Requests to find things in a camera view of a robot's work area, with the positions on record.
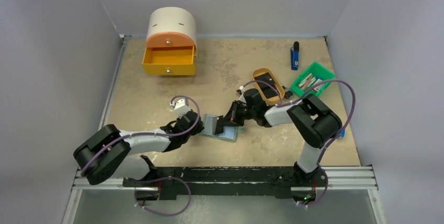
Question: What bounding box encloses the green card holder wallet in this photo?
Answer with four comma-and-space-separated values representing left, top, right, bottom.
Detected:
201, 114, 244, 141

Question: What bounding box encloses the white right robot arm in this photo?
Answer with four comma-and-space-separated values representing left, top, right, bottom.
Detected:
218, 88, 342, 186

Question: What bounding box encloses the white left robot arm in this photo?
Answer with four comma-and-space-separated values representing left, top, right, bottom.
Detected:
73, 110, 204, 185

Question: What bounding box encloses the black VIP card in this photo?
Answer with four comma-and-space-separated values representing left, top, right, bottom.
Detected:
259, 83, 280, 99

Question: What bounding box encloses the stack of black cards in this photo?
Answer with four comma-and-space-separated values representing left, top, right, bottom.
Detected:
255, 72, 275, 84

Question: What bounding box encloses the tan oval tray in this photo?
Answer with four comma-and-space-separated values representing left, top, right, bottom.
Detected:
252, 68, 285, 106

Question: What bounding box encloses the yellow open drawer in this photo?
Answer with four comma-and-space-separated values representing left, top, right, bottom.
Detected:
142, 46, 196, 76

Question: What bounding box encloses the green plastic bin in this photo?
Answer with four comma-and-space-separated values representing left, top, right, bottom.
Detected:
290, 62, 336, 96

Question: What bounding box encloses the blue lighter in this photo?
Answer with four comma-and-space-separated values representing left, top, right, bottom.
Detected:
290, 41, 299, 71

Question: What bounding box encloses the small blue object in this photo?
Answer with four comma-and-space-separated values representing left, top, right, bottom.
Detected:
337, 130, 346, 139

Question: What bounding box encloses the white and orange drawer cabinet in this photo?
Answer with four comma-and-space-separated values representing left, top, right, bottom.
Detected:
145, 7, 197, 55

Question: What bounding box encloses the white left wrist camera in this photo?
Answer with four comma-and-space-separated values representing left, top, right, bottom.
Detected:
170, 98, 190, 114

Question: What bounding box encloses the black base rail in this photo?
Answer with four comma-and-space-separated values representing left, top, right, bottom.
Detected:
123, 166, 329, 203

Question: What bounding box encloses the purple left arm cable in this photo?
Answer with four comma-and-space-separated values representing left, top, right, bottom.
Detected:
80, 95, 202, 217

